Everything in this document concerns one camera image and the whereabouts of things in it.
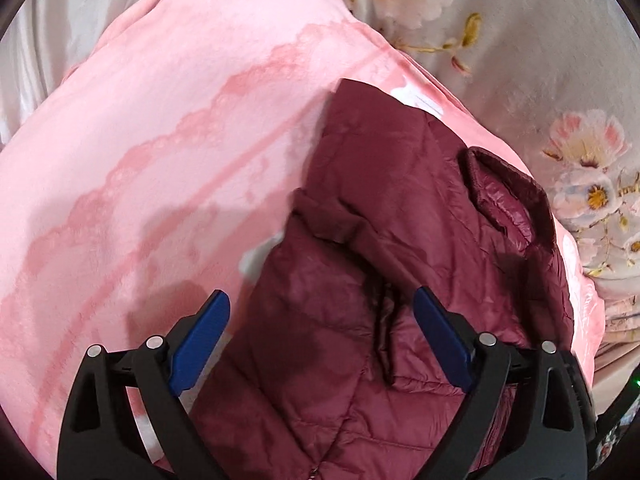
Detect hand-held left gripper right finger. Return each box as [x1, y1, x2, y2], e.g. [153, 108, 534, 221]
[412, 285, 589, 480]

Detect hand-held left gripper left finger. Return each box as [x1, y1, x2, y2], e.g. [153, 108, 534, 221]
[57, 289, 231, 480]

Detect maroon quilted puffer jacket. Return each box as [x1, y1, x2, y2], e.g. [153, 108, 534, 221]
[192, 78, 576, 480]

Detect pink printed fleece blanket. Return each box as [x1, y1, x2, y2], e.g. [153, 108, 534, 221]
[0, 0, 608, 480]

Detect grey floral bedsheet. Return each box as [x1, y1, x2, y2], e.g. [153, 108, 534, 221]
[0, 0, 640, 411]

